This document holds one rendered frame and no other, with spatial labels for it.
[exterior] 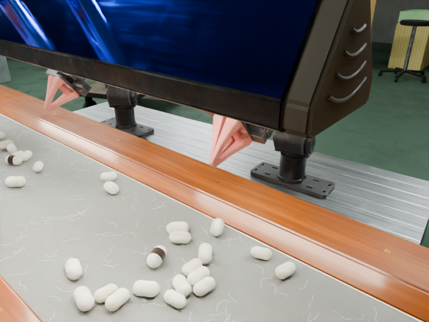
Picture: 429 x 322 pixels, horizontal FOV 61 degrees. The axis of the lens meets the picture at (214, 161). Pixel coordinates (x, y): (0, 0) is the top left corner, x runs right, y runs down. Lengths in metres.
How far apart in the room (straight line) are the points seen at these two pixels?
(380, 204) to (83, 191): 0.63
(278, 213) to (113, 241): 0.27
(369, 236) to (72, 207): 0.51
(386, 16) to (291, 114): 7.44
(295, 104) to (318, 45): 0.03
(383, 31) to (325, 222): 7.10
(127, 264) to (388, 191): 0.63
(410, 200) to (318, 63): 0.77
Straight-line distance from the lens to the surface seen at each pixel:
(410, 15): 5.88
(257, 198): 0.65
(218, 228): 0.58
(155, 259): 0.53
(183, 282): 0.50
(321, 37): 0.18
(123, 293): 0.50
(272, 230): 0.59
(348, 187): 0.92
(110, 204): 0.70
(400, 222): 0.84
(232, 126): 0.55
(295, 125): 0.17
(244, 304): 0.50
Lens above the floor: 1.11
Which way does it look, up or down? 26 degrees down
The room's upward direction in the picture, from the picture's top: straight up
